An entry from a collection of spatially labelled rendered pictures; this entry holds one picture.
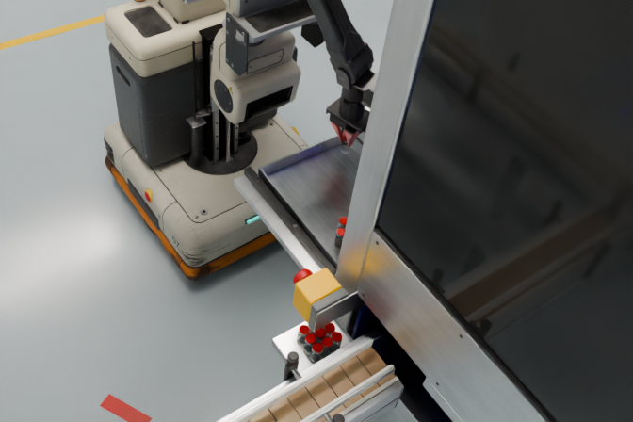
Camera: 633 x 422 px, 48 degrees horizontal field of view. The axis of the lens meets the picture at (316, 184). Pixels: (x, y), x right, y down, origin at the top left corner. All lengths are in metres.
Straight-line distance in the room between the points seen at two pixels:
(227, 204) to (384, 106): 1.44
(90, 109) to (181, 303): 1.07
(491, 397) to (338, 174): 0.75
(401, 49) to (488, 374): 0.49
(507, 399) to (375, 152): 0.41
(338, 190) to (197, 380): 0.95
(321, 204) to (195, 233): 0.79
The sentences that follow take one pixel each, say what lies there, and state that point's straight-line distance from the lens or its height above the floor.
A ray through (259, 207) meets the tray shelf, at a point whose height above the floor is 0.88.
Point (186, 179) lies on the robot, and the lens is 2.47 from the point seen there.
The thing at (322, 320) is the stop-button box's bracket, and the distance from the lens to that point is 1.31.
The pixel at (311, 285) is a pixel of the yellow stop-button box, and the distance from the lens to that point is 1.30.
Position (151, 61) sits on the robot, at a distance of 2.18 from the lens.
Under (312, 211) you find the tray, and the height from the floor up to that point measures 0.88.
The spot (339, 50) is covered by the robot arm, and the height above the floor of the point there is 1.24.
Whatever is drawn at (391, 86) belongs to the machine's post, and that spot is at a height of 1.49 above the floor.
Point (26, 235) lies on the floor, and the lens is 2.75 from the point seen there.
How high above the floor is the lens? 2.10
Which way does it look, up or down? 47 degrees down
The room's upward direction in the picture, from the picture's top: 9 degrees clockwise
